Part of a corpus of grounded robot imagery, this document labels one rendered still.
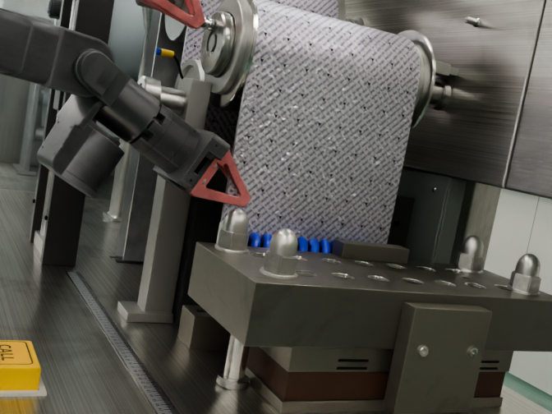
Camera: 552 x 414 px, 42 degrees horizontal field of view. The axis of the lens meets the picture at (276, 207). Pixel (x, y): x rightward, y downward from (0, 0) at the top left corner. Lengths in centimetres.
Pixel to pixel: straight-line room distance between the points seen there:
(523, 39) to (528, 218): 319
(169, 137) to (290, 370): 27
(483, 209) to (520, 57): 35
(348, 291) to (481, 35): 45
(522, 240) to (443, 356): 338
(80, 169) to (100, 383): 21
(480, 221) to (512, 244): 295
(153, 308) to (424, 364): 35
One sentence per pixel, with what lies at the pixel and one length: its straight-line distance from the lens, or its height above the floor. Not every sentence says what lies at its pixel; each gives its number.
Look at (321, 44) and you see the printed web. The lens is 86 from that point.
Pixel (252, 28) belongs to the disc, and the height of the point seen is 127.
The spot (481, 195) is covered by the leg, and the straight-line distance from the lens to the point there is 120.
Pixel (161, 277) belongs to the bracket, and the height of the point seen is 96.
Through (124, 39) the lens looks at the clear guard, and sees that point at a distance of 184.
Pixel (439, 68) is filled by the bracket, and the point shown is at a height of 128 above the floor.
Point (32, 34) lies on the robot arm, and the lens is 69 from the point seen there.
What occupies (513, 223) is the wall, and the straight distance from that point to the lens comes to 417.
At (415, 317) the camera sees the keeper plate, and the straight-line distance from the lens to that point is 71.
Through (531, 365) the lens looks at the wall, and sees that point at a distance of 406.
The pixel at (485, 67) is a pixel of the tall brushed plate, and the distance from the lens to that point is 98.
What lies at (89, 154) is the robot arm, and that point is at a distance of 74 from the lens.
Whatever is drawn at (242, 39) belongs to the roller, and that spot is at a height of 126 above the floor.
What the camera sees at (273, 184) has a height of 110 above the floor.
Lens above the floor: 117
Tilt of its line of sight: 7 degrees down
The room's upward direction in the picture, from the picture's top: 10 degrees clockwise
